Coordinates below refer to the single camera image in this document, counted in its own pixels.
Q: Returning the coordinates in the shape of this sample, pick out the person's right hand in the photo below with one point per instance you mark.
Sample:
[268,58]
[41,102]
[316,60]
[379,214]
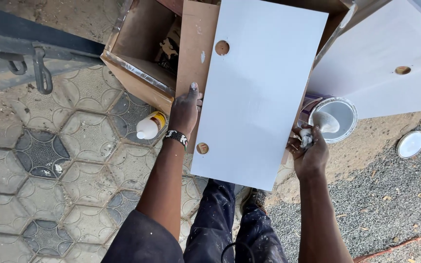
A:
[311,155]

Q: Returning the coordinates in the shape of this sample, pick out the person's left hand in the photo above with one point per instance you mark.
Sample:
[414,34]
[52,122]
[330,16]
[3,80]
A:
[184,111]

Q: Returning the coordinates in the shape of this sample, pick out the person's right fingers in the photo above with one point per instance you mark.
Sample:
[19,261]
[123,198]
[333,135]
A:
[295,140]

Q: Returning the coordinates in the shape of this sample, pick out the white paint-soaked sponge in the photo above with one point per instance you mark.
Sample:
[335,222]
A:
[318,126]

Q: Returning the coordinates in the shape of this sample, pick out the white painted cabinet door panel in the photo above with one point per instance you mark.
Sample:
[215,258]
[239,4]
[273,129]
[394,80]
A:
[258,91]

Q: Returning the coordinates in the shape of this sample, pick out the open white paint can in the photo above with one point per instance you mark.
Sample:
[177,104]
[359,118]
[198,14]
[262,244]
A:
[328,117]

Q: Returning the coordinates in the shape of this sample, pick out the person's worn shoe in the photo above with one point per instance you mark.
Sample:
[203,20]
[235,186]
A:
[254,200]

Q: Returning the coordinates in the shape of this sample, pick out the person's paint-stained dark trousers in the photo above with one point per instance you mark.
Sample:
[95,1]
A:
[228,226]

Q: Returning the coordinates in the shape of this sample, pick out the white paint can lid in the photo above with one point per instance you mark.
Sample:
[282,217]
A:
[410,144]

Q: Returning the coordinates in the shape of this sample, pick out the large white painted board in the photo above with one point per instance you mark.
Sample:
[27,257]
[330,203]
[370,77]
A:
[382,62]

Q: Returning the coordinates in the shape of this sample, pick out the brown fibreboard panel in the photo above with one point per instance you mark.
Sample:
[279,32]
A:
[194,65]

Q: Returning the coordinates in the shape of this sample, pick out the thin red stick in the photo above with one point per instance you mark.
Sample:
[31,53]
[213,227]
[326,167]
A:
[387,250]

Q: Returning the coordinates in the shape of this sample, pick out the white glue bottle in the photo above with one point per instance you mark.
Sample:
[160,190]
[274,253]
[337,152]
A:
[151,125]

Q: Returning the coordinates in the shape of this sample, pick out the brown wooden cabinet box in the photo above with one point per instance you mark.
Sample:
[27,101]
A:
[143,54]

